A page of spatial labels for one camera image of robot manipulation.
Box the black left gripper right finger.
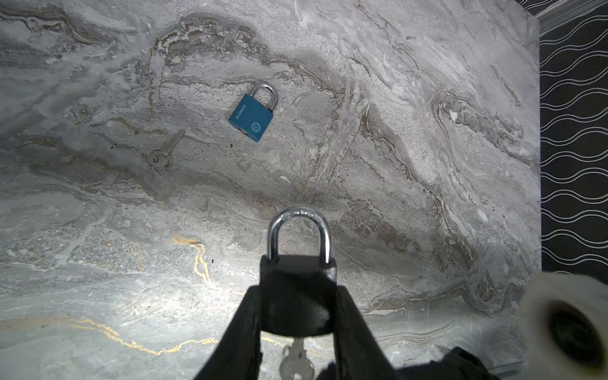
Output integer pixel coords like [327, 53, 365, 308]
[333, 286, 397, 379]

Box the aluminium corner frame post right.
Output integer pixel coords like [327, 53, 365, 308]
[536, 0, 607, 36]

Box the blue padlock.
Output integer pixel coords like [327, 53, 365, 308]
[228, 82, 279, 143]

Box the black padlock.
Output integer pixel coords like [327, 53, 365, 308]
[260, 206, 337, 338]

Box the loose silver key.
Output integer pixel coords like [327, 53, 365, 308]
[147, 129, 185, 168]

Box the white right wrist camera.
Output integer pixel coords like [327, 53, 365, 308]
[517, 272, 607, 379]

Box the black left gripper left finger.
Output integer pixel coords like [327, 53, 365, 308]
[195, 286, 263, 380]

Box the silver key with ring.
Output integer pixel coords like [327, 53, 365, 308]
[279, 338, 315, 380]

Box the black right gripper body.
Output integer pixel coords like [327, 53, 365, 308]
[318, 346, 496, 379]

